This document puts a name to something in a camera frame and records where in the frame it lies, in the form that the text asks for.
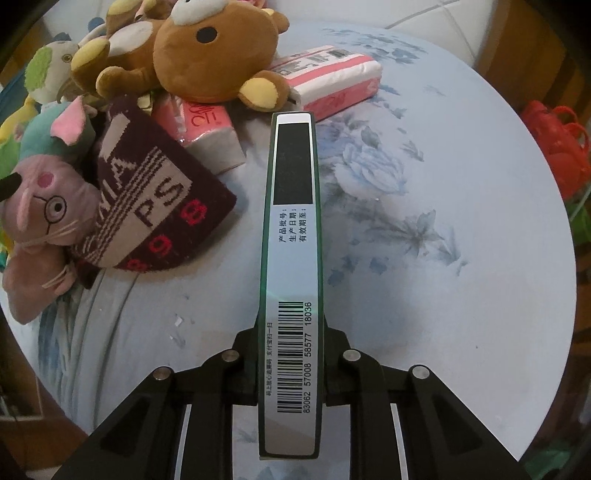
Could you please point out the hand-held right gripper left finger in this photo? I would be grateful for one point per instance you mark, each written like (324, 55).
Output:
(217, 378)

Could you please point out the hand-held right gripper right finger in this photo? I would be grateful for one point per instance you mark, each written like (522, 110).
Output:
(364, 378)

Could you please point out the slim green-edged white box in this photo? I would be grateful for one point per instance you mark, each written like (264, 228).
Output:
(291, 258)

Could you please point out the maroon knitted hat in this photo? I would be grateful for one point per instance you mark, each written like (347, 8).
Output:
(152, 194)

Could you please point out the pink mouse plush toy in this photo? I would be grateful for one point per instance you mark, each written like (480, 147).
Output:
(37, 207)

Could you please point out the pink striped tissue pack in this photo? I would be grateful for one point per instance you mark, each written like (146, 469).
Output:
(332, 78)

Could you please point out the teal plush toy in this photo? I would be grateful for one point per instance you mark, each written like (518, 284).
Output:
(41, 131)

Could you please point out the brown bear plush toy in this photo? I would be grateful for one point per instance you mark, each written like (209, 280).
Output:
(207, 60)

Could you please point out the yellow plush toy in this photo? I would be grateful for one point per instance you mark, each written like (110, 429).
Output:
(18, 119)

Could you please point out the white and green plush toy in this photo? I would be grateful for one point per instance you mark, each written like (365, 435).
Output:
(46, 69)

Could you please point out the wooden door frame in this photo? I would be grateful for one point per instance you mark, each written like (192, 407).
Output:
(521, 37)

